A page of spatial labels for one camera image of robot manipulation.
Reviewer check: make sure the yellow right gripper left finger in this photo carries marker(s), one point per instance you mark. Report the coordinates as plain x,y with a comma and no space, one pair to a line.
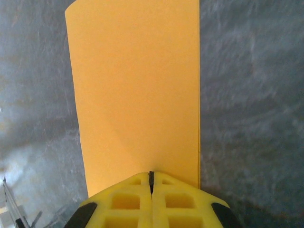
123,204

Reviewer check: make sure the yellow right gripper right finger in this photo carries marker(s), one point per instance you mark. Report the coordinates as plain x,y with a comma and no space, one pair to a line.
180,204

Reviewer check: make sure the orange paper sheet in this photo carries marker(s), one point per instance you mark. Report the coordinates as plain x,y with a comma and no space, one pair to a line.
135,90

